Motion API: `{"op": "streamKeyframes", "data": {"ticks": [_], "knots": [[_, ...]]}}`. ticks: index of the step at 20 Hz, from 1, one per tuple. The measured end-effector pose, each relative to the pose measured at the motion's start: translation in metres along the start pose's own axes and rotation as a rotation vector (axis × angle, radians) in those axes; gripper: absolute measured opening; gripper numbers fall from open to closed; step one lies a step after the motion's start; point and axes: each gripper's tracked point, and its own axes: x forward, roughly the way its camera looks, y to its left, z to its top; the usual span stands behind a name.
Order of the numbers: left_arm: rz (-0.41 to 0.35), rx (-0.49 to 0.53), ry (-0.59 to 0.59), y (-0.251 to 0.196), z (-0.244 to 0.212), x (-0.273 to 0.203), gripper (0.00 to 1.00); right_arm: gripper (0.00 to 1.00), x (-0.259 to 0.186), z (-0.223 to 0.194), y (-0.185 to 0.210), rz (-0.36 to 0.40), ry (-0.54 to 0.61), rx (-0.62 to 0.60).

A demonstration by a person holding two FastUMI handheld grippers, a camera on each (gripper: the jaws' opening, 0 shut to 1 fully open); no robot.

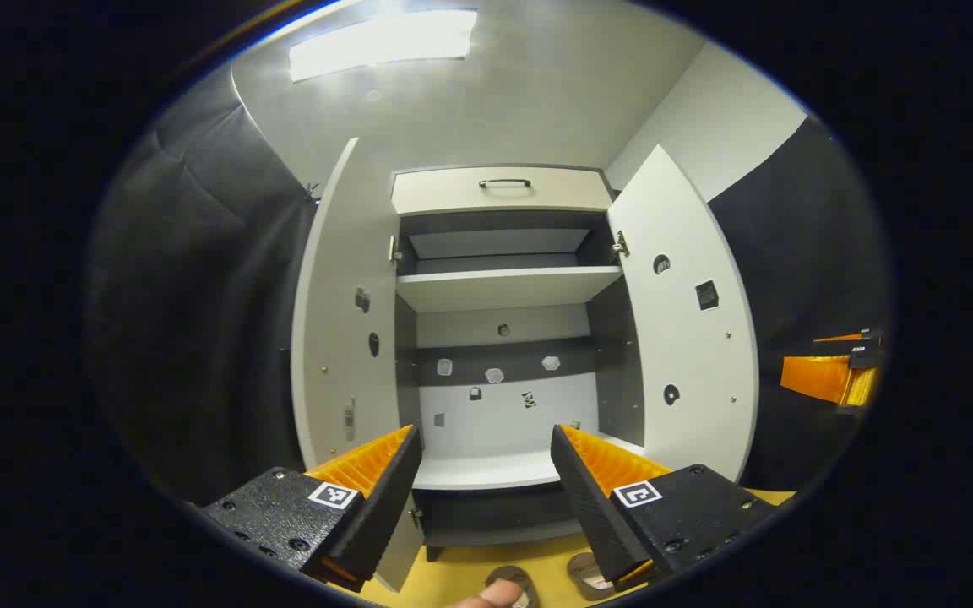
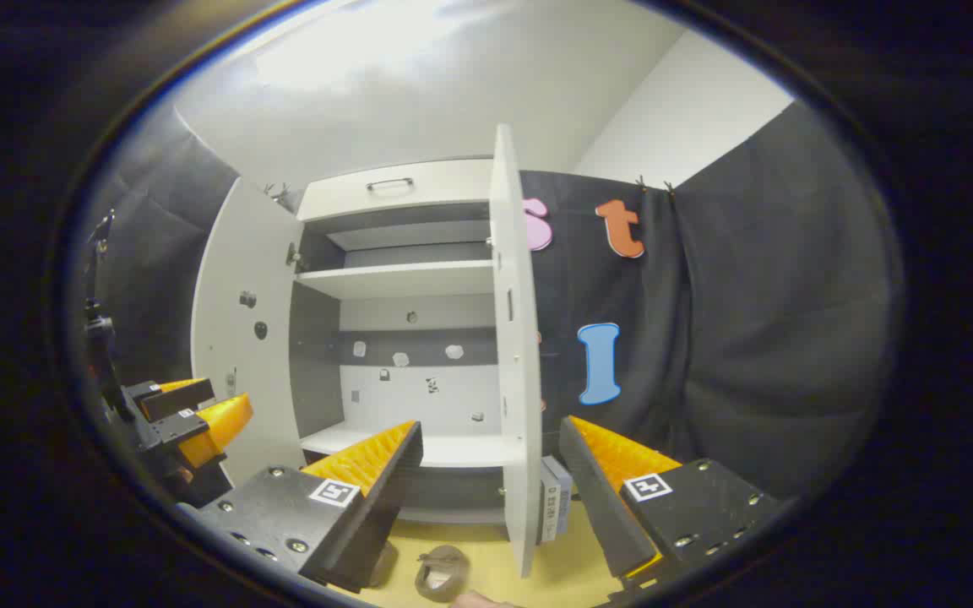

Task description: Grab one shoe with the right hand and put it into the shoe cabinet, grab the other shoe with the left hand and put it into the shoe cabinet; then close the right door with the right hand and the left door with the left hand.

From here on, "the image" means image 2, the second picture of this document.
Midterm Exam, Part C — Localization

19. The brown fuzzy shoe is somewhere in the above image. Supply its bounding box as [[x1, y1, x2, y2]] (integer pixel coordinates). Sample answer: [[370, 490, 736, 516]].
[[415, 545, 472, 603]]

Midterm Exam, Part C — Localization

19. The blue cardboard box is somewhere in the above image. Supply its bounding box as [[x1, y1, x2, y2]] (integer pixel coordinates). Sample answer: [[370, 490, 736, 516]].
[[540, 456, 574, 546]]

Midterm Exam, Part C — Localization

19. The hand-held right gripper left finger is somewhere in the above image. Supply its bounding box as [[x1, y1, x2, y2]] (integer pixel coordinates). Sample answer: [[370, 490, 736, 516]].
[[197, 421, 425, 594]]

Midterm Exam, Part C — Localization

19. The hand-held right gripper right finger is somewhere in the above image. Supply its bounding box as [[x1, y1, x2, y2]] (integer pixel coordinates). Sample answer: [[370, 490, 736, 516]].
[[558, 415, 783, 592]]

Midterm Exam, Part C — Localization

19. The black backdrop cloth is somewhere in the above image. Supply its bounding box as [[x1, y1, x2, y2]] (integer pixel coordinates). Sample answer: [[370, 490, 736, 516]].
[[81, 101, 905, 508]]

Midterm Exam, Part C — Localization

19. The white shoe cabinet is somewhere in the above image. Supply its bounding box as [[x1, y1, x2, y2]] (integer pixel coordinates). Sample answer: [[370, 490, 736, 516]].
[[191, 125, 542, 579]]

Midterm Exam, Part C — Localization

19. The white cabinet door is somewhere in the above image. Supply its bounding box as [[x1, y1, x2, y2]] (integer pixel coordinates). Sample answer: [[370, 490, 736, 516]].
[[191, 177, 310, 489], [489, 125, 542, 579]]

